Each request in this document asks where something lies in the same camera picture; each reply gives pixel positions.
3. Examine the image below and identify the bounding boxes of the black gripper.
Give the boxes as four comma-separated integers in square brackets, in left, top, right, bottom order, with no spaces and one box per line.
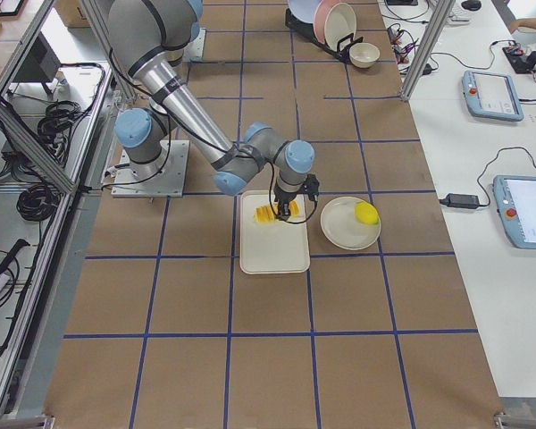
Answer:
[274,186,303,222]

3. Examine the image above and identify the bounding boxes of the blue plate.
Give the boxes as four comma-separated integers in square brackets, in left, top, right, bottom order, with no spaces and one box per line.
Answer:
[288,0,321,24]

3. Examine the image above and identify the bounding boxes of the cream plate with lemon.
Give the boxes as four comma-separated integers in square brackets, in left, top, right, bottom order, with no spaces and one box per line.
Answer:
[320,196,381,250]

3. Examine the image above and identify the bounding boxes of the cream plate in rack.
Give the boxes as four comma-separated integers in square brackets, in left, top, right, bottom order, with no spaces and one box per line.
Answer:
[324,2,357,51]

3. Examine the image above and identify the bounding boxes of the pink plate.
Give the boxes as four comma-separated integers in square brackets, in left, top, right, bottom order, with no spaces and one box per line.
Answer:
[313,0,339,44]

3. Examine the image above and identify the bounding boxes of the white tray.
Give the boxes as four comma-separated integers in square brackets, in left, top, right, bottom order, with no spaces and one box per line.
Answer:
[239,190,310,274]

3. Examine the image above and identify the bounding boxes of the yellow lemon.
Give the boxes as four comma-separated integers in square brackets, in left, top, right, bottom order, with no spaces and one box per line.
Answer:
[354,201,380,225]

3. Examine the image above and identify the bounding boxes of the black power adapter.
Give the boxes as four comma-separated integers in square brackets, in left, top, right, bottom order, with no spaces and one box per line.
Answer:
[445,193,480,209]

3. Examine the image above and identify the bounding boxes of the cream bowl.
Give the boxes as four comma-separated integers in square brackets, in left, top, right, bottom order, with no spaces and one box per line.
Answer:
[349,42,381,69]

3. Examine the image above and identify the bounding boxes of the black dish rack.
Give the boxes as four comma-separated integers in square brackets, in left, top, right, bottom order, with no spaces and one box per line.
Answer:
[284,7,358,62]

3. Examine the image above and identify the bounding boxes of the far teach pendant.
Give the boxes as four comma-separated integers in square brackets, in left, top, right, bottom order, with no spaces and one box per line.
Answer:
[462,70,524,122]

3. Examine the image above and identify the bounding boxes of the teach pendant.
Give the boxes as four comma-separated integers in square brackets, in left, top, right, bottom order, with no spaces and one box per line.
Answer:
[462,70,524,122]
[492,175,536,249]

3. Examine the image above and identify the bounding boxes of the near teach pendant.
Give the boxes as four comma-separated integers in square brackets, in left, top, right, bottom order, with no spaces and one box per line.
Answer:
[492,175,536,249]

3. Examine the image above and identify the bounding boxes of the cardboard box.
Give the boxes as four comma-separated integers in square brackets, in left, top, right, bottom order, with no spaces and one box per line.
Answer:
[54,0,89,29]

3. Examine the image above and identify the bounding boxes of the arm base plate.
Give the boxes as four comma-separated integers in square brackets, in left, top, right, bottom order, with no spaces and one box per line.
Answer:
[182,24,206,63]
[111,140,190,198]

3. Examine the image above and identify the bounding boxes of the aluminium frame post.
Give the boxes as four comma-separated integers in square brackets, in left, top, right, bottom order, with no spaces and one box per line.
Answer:
[400,0,454,102]

